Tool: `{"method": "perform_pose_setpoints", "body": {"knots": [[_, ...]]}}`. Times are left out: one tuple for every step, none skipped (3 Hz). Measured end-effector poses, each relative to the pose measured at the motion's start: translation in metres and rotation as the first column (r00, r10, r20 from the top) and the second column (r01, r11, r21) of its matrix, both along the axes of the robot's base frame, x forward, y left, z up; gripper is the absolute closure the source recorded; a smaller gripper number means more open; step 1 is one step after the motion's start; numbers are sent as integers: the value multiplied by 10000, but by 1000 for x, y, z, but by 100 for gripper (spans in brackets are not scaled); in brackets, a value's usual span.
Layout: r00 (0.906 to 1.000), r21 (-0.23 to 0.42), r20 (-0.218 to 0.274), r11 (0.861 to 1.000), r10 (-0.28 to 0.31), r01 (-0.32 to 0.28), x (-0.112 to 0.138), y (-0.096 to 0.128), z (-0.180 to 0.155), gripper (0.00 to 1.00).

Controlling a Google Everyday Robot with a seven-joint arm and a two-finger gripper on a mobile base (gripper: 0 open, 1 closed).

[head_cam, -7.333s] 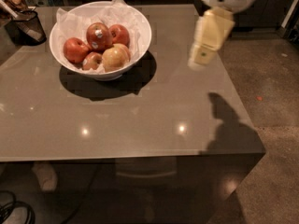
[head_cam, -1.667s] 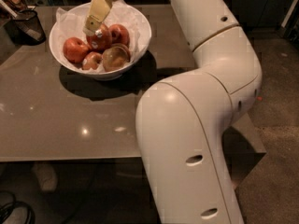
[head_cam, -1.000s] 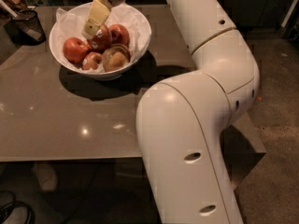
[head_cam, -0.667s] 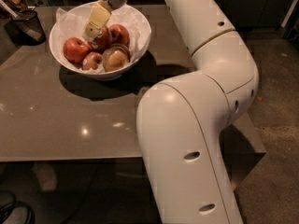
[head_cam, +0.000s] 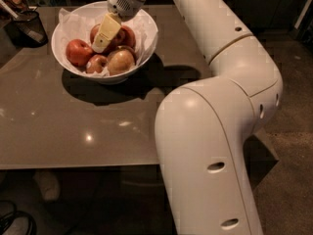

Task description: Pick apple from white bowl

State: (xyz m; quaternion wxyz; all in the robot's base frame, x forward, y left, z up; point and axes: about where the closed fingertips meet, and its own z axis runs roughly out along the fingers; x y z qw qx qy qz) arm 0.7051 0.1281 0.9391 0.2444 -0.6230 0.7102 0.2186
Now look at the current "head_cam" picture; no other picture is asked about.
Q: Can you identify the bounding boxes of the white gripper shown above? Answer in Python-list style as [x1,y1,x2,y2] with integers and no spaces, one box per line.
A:
[92,0,146,53]

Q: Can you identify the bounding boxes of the red apple with stickers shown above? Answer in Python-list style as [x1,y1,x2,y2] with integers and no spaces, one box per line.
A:
[90,24,125,54]

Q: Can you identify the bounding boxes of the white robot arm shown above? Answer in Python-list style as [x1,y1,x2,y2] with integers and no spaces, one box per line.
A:
[108,0,283,235]

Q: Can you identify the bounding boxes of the red apple back right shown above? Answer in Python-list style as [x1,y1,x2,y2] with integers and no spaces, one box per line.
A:
[121,25,136,48]

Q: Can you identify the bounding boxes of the yellow-red apple behind front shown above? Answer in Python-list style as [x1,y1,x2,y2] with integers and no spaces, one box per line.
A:
[114,45,137,61]

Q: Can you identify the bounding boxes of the yellow-red apple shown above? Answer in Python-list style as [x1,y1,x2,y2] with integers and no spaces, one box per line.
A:
[108,49,135,75]
[114,45,137,61]

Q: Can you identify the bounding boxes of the small red apple front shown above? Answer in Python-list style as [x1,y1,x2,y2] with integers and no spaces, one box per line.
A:
[86,54,108,73]

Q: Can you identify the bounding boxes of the red apple left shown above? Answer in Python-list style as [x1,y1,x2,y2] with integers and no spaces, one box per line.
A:
[66,39,94,67]

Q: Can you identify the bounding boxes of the white ceramic bowl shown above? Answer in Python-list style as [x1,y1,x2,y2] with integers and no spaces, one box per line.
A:
[51,0,160,85]

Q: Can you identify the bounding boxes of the white tissue paper liner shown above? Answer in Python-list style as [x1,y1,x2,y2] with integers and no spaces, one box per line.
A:
[58,0,159,78]

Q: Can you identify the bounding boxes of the white object in cup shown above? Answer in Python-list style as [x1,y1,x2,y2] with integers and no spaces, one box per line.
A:
[0,0,42,42]

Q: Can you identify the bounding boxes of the black mesh pen cup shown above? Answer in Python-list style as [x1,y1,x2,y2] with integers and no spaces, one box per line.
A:
[14,11,48,48]

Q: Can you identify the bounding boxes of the white object under table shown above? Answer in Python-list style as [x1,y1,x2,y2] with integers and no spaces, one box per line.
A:
[33,169,61,202]

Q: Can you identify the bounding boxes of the black cables on floor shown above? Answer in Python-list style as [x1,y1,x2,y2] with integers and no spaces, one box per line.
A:
[0,199,38,235]

